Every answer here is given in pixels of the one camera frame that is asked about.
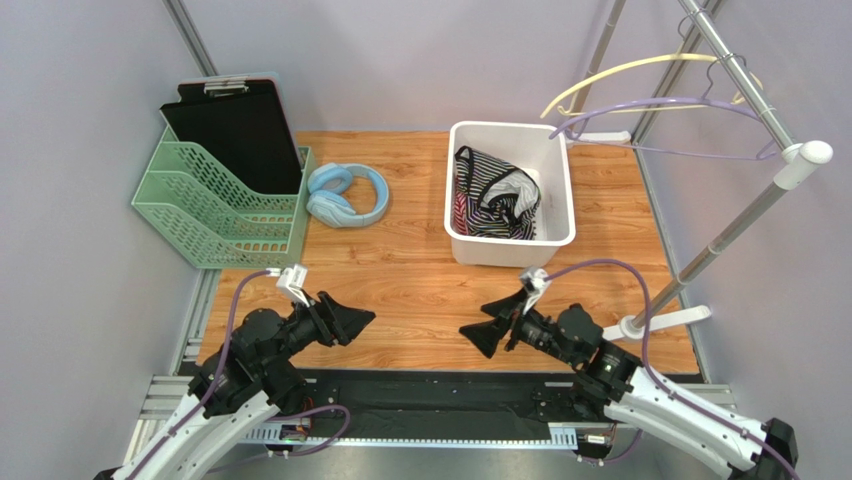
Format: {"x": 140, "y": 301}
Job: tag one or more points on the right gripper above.
{"x": 514, "y": 326}

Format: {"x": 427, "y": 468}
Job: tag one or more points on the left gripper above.
{"x": 346, "y": 321}

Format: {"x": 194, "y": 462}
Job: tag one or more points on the black white striped tank top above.
{"x": 492, "y": 198}

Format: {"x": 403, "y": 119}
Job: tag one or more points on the cream hanger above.
{"x": 653, "y": 76}

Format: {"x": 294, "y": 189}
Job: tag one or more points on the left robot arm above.
{"x": 248, "y": 381}

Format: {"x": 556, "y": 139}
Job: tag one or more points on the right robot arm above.
{"x": 611, "y": 383}

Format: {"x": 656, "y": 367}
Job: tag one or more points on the green file organizer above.
{"x": 211, "y": 217}

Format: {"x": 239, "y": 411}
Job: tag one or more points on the white plastic basket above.
{"x": 543, "y": 154}

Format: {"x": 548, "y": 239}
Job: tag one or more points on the black clipboard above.
{"x": 241, "y": 121}

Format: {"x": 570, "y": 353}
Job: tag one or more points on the metal clothes rack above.
{"x": 801, "y": 160}

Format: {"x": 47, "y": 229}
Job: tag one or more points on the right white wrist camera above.
{"x": 535, "y": 281}

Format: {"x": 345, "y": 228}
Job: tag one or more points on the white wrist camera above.
{"x": 290, "y": 283}
{"x": 535, "y": 281}

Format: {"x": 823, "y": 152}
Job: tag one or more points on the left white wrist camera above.
{"x": 290, "y": 283}

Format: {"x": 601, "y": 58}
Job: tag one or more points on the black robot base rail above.
{"x": 439, "y": 409}

